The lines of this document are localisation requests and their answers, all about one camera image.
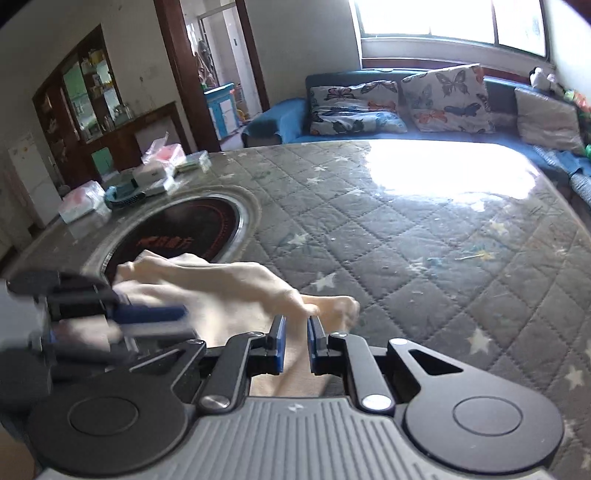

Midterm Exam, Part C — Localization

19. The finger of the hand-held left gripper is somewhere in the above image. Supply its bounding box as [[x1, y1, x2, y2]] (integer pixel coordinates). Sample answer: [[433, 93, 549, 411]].
[[8, 270, 190, 325], [50, 322, 198, 368]]

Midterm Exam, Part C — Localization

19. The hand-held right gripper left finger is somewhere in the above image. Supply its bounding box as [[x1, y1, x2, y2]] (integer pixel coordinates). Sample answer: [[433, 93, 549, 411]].
[[124, 316, 288, 414]]

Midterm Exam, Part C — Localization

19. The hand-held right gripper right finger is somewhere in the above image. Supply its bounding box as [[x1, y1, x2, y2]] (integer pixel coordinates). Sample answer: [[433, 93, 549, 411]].
[[307, 315, 465, 412]]

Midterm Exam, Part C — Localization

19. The cream sweatshirt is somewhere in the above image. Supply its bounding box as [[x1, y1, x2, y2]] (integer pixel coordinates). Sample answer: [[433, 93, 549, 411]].
[[111, 249, 361, 398]]

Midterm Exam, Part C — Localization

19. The round black induction cooktop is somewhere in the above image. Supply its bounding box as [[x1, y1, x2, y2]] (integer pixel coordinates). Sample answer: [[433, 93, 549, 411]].
[[83, 185, 260, 283]]

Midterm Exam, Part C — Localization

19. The blue black smartwatch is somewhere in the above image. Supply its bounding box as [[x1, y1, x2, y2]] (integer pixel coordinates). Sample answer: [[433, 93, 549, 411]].
[[104, 182, 148, 210]]

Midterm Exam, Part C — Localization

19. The white remote control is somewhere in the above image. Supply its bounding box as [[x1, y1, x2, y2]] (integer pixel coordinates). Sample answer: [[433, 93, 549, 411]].
[[139, 178, 179, 197]]

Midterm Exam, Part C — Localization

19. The white pink wipes pack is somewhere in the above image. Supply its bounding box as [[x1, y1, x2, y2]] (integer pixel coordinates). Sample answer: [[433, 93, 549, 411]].
[[58, 180, 112, 225]]

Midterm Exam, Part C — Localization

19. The white pink tissue box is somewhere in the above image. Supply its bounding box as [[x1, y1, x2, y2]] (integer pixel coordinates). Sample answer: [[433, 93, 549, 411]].
[[131, 134, 186, 186]]

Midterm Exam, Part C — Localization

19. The green packet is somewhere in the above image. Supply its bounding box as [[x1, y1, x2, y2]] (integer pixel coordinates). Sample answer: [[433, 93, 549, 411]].
[[178, 150, 212, 174]]

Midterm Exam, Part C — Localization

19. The white refrigerator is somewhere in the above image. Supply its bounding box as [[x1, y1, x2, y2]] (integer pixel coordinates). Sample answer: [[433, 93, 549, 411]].
[[7, 131, 64, 230]]

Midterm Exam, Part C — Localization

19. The dark wooden cabinet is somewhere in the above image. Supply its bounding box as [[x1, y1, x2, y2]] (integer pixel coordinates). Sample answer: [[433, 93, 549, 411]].
[[32, 23, 195, 186]]

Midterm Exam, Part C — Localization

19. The blue white toy cabinet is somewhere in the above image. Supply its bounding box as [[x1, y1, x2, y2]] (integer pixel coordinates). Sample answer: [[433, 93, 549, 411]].
[[203, 82, 241, 140]]

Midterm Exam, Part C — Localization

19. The blue sofa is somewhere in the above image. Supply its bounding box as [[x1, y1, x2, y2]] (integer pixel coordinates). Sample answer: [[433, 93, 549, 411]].
[[242, 68, 591, 209]]

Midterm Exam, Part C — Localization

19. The flat butterfly print pillow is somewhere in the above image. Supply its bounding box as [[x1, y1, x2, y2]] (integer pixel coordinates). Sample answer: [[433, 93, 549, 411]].
[[308, 80, 410, 136]]

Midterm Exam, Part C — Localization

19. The square butterfly print pillow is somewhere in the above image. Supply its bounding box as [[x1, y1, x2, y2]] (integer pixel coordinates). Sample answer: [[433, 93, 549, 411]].
[[401, 64, 496, 135]]

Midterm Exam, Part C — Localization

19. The blue blanket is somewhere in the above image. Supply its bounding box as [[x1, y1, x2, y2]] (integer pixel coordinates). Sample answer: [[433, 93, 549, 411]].
[[531, 145, 591, 209]]

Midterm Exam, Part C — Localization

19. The grey pillow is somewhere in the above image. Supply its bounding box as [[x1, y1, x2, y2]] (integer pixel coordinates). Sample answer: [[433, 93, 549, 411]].
[[513, 87, 587, 156]]

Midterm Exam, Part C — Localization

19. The window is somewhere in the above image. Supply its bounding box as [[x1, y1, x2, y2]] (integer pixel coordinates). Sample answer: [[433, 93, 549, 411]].
[[348, 0, 553, 59]]

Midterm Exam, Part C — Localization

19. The panda plush toy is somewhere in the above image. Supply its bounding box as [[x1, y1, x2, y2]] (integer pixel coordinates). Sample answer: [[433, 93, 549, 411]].
[[529, 67, 560, 91]]

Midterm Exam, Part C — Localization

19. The dark wooden door frame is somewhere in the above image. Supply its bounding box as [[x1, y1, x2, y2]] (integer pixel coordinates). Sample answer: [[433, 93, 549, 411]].
[[153, 0, 271, 153]]

